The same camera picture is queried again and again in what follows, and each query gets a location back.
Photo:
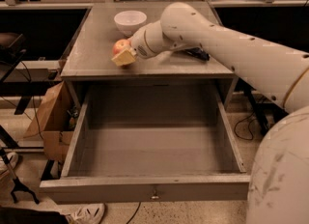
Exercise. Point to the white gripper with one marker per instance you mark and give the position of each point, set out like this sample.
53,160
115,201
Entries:
139,43

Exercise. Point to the red apple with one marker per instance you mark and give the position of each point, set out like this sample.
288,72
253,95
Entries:
120,45

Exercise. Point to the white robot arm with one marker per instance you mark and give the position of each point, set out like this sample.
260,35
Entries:
278,191

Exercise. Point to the grey cabinet counter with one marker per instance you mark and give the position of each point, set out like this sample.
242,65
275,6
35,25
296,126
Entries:
90,56

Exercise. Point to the grey open drawer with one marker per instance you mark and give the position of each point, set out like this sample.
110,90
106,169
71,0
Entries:
133,140

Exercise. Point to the metal drawer knob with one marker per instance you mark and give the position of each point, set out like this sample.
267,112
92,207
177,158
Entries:
155,197

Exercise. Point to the white ceramic bowl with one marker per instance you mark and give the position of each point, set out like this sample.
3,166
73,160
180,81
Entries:
128,22

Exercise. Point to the blue chip bag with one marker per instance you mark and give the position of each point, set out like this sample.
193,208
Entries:
198,53

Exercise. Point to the brown cardboard box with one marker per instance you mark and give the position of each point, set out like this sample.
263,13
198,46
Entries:
52,122

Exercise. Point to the black chair at left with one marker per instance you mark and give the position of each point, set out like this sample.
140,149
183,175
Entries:
11,52

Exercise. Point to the white sneaker front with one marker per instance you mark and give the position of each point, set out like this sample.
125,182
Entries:
91,214

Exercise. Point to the black tripod stand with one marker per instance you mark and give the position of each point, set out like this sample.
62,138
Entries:
18,185

